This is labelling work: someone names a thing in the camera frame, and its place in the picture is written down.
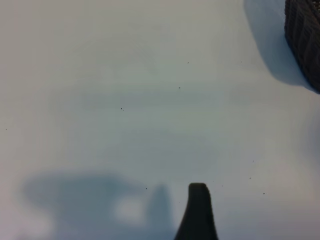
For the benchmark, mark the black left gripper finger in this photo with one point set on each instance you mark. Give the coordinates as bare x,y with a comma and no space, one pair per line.
198,215

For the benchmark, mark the dark brown wicker basket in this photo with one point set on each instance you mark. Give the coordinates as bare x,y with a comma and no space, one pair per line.
306,40

